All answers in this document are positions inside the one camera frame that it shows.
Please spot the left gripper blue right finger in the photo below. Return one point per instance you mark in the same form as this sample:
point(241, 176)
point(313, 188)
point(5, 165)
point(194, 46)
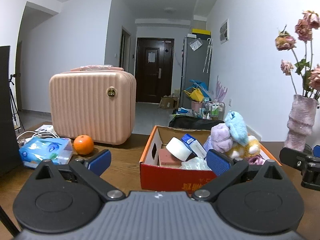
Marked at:
point(218, 162)

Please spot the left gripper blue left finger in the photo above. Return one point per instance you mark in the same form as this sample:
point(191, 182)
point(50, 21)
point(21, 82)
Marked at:
point(99, 163)

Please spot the white translucent plastic bag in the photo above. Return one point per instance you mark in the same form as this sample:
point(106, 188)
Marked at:
point(195, 163)

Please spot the lilac fluffy sock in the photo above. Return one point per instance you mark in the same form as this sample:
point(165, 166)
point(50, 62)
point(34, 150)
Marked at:
point(221, 138)

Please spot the light blue plush toy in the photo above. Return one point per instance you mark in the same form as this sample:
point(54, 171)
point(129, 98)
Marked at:
point(237, 127)

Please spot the orange fruit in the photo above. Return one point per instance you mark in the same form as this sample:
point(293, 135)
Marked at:
point(83, 144)

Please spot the blue white small box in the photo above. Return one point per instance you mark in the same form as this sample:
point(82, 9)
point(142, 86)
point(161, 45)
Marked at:
point(194, 145)

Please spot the yellow plush paw toy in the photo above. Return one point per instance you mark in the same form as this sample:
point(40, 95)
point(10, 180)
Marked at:
point(250, 150)

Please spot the pink satin scrunchie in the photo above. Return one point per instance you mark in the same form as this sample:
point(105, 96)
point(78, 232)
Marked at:
point(256, 160)

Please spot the blue tissue pack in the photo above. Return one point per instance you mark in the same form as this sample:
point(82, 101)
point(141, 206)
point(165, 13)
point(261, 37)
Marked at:
point(58, 150)

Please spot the white roll of tape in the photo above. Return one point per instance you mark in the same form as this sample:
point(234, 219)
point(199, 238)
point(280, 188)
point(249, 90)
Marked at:
point(178, 149)

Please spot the purple textured vase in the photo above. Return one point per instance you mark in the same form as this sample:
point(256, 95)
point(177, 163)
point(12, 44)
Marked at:
point(301, 121)

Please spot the pink sponge block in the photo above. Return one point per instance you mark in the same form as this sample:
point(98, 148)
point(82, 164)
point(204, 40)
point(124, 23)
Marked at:
point(166, 159)

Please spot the red cardboard box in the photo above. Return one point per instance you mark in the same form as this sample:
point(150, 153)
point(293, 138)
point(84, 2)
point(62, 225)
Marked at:
point(158, 178)

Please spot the black cloth on chair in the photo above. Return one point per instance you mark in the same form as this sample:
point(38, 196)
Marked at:
point(190, 122)

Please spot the pink ribbed suitcase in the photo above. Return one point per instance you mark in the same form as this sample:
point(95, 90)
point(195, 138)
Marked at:
point(97, 103)

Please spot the yellow bag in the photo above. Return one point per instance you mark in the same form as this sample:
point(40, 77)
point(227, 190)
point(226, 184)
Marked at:
point(196, 95)

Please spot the brown cardboard box on floor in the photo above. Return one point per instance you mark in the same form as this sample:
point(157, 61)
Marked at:
point(169, 102)

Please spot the dried pink rose bouquet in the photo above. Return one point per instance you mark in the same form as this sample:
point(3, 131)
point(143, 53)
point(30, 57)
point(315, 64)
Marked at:
point(300, 44)

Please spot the dark brown entrance door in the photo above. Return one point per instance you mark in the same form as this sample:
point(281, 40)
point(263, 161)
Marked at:
point(154, 67)

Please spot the folded umbrella on fridge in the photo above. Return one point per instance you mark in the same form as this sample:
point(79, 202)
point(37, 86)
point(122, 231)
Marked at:
point(208, 58)

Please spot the yellow black box on fridge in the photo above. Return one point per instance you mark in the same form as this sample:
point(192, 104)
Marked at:
point(202, 34)

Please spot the white electrical panel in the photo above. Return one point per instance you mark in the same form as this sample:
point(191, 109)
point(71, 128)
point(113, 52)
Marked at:
point(224, 32)

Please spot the metal wire trolley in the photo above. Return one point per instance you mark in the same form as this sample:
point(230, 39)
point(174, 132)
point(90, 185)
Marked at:
point(212, 110)

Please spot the black camera tripod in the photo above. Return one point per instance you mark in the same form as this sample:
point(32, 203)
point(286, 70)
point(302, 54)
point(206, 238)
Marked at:
point(18, 125)

